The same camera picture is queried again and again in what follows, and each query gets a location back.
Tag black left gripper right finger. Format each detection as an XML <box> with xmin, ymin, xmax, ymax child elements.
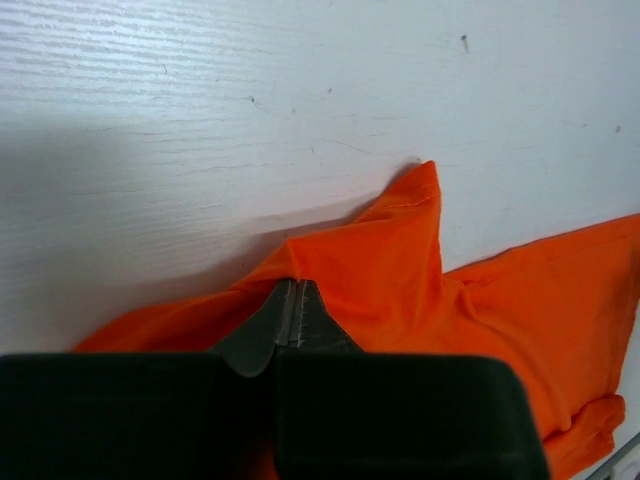
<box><xmin>274</xmin><ymin>280</ymin><xmax>550</xmax><ymax>479</ymax></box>

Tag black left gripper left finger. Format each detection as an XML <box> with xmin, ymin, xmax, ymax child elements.
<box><xmin>1</xmin><ymin>279</ymin><xmax>296</xmax><ymax>479</ymax></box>

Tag orange t shirt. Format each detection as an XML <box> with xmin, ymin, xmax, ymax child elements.
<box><xmin>78</xmin><ymin>162</ymin><xmax>639</xmax><ymax>479</ymax></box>

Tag aluminium table edge rail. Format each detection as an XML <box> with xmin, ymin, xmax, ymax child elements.
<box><xmin>587</xmin><ymin>433</ymin><xmax>640</xmax><ymax>480</ymax></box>

